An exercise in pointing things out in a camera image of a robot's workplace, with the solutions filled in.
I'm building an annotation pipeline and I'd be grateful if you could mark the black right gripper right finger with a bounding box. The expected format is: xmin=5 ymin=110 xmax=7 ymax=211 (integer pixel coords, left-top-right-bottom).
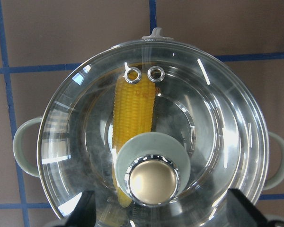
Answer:
xmin=227 ymin=188 xmax=284 ymax=227

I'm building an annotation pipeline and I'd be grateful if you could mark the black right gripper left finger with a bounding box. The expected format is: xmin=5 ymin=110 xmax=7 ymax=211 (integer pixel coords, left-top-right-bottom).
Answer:
xmin=47 ymin=191 xmax=96 ymax=227

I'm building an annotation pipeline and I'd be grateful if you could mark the glass pot lid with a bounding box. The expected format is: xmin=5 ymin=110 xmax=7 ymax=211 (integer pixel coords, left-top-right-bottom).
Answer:
xmin=36 ymin=40 xmax=270 ymax=227

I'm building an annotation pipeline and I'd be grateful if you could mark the yellow corn cob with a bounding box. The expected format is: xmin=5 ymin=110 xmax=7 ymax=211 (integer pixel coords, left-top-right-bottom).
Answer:
xmin=111 ymin=70 xmax=157 ymax=208

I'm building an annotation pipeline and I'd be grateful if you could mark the white electric cooking pot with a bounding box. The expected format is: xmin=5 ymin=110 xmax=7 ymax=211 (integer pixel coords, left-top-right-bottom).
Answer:
xmin=13 ymin=27 xmax=284 ymax=227

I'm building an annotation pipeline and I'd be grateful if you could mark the brown paper table cover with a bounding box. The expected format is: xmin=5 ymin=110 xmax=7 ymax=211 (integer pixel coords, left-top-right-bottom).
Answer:
xmin=0 ymin=0 xmax=284 ymax=227

